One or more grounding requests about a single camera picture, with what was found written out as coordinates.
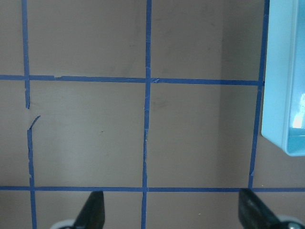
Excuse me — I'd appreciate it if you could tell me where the turquoise plastic bin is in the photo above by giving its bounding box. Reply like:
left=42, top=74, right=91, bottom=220
left=261, top=0, right=305, bottom=156

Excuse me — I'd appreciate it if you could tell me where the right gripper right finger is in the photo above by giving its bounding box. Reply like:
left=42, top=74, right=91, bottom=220
left=238, top=188, right=286, bottom=229

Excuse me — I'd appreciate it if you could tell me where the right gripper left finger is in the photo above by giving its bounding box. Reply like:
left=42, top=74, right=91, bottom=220
left=72, top=191, right=105, bottom=229

